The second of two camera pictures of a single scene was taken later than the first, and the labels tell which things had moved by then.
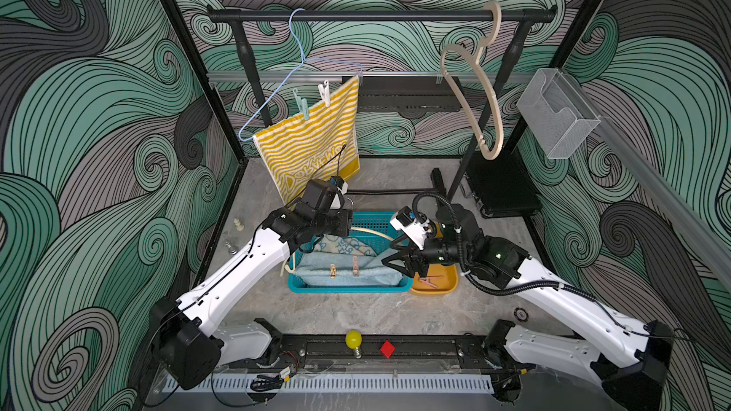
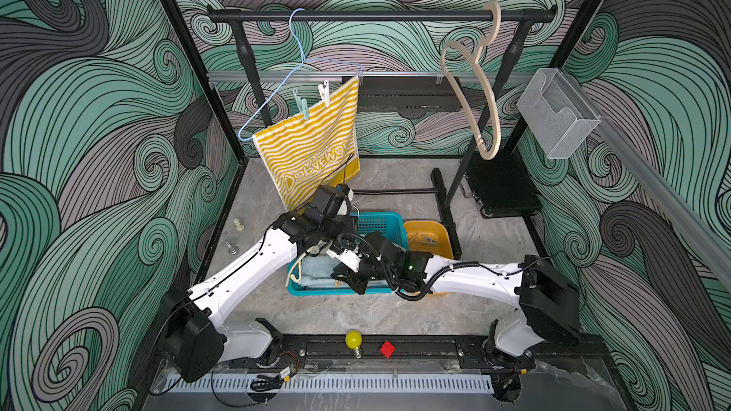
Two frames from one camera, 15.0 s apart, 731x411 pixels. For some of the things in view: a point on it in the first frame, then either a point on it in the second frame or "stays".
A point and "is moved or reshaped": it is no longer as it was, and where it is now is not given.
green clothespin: [302, 104] stays
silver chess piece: [231, 248] stays
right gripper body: [436, 251] → [368, 272]
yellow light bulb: [353, 340] stays
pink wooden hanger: [478, 56] stays
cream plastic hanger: [356, 228] is moved or reshaped
